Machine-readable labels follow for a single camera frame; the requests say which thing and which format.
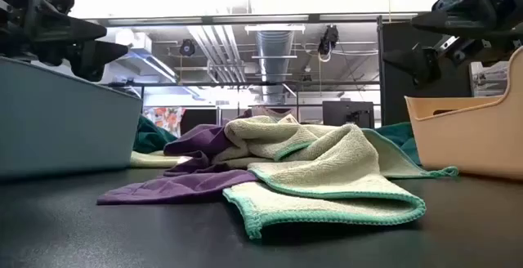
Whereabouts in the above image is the beige plastic basket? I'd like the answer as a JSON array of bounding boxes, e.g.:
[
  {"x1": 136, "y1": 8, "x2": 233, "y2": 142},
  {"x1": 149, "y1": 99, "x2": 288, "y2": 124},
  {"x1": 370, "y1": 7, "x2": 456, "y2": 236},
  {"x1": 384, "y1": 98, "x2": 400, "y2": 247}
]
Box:
[{"x1": 404, "y1": 46, "x2": 523, "y2": 181}]

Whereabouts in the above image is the dark teal microfiber towel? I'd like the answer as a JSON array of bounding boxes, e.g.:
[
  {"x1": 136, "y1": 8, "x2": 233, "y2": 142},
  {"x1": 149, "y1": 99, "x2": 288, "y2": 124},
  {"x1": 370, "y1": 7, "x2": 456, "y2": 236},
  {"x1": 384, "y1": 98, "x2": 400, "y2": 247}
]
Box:
[{"x1": 374, "y1": 121, "x2": 422, "y2": 166}]

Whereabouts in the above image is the grey horizontal frame rail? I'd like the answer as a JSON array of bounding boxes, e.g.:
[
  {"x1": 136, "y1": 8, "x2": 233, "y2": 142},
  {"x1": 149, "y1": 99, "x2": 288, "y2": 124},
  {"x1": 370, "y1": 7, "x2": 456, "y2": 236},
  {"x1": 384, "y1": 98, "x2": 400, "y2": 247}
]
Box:
[{"x1": 81, "y1": 12, "x2": 420, "y2": 27}]

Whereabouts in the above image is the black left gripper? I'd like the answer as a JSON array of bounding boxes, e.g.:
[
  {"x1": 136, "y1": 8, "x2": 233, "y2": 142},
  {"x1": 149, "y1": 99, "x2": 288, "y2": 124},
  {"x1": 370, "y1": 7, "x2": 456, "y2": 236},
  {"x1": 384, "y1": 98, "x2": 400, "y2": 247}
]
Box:
[{"x1": 0, "y1": 0, "x2": 130, "y2": 83}]

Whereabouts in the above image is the cream towel with green edge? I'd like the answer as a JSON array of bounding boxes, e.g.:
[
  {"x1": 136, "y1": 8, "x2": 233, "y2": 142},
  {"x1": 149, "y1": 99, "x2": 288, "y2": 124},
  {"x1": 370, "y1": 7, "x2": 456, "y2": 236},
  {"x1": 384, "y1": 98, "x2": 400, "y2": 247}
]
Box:
[{"x1": 212, "y1": 115, "x2": 459, "y2": 240}]

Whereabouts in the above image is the dark green microfiber towel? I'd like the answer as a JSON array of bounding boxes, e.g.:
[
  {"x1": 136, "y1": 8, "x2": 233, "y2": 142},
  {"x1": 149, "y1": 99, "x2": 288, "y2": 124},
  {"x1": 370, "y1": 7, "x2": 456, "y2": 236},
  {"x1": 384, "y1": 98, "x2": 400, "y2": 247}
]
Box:
[{"x1": 132, "y1": 114, "x2": 179, "y2": 154}]

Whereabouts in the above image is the silver ventilation duct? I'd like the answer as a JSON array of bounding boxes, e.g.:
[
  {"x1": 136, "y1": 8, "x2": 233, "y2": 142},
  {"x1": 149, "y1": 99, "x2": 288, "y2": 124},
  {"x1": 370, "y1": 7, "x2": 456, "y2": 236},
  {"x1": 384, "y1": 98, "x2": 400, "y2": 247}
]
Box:
[{"x1": 255, "y1": 29, "x2": 295, "y2": 102}]

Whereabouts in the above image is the round black ceiling camera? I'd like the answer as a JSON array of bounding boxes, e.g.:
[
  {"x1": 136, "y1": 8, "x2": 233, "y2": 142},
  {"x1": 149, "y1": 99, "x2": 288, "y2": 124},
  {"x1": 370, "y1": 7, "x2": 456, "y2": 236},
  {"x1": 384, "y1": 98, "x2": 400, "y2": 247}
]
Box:
[{"x1": 179, "y1": 38, "x2": 196, "y2": 57}]

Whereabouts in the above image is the black horizontal pipe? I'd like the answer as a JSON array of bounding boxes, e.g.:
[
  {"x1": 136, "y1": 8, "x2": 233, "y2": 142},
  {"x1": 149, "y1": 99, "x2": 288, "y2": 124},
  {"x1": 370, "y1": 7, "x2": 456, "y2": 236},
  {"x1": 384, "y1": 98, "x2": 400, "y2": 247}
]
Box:
[{"x1": 104, "y1": 80, "x2": 381, "y2": 88}]

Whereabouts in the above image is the colourful floral fabric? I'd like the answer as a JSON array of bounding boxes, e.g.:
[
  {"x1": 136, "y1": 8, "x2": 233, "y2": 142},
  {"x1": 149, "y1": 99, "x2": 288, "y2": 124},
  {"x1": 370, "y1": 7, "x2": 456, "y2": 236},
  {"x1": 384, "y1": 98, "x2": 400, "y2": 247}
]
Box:
[{"x1": 142, "y1": 106, "x2": 187, "y2": 138}]

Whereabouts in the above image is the blue-grey plastic basket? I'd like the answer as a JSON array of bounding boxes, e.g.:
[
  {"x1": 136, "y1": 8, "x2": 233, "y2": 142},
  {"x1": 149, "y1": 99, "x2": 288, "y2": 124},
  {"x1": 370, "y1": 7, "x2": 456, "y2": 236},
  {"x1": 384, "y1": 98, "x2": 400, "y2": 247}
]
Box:
[{"x1": 0, "y1": 56, "x2": 143, "y2": 179}]

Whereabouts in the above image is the purple microfiber towel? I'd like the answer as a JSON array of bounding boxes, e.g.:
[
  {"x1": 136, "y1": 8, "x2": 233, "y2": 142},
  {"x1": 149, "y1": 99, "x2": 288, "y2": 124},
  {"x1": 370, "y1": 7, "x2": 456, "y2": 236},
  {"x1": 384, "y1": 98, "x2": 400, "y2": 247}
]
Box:
[{"x1": 96, "y1": 110, "x2": 258, "y2": 207}]

